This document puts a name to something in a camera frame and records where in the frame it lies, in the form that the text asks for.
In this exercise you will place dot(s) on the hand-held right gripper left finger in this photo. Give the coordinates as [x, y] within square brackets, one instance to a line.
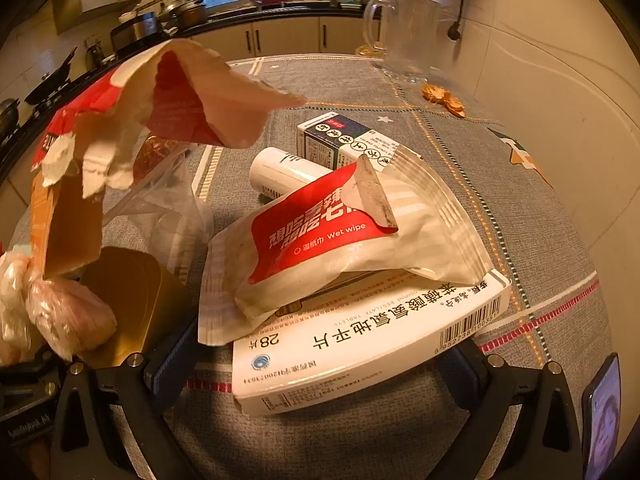
[165, 372]

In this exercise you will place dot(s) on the small gold box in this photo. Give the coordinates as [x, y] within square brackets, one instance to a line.
[135, 300]

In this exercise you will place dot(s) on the beige wall cabinet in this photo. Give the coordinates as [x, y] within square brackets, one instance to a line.
[67, 7]

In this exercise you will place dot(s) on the yellow plastic item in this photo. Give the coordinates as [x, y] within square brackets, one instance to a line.
[370, 51]

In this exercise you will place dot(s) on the orange crumpled wrapper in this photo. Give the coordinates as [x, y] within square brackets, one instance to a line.
[442, 97]

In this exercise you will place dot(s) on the beige kitchen base cabinets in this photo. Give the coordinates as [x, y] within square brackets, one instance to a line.
[290, 37]

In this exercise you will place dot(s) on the clear plastic bag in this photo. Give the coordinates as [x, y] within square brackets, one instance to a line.
[160, 215]

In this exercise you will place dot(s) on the white plastic bottle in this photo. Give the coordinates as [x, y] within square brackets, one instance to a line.
[280, 170]

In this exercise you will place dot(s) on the dark blue white carton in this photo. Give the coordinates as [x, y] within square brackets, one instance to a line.
[340, 140]

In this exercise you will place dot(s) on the black wok pan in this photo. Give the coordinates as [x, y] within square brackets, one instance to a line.
[50, 77]

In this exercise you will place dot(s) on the long pink orange box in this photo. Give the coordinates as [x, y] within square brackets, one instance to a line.
[55, 230]

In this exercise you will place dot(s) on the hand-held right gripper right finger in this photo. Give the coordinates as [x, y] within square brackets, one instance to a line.
[462, 375]

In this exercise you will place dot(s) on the white red-label packet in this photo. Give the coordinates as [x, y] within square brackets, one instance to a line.
[175, 90]

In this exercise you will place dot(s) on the glass pitcher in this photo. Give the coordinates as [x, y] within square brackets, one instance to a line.
[405, 35]

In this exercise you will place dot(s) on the stacked metal pots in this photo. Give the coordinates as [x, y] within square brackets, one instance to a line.
[187, 10]

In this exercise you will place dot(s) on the white medicine box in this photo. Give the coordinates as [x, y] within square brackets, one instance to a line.
[375, 350]

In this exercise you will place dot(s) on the lidded metal wok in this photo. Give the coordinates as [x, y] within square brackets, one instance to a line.
[7, 115]

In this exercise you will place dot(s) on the steel rice cooker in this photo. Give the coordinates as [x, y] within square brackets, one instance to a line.
[132, 27]

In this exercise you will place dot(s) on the grey printed tablecloth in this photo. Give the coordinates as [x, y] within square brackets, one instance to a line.
[450, 185]

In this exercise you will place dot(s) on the brown snack wrapper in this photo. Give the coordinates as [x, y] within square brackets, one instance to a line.
[155, 152]

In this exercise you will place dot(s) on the black smartphone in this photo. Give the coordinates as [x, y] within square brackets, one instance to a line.
[602, 420]

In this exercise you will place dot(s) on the red white wet wipe packet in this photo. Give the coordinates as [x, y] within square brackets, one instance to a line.
[300, 240]

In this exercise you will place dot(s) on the crumpled translucent plastic bag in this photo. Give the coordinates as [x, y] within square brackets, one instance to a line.
[65, 315]

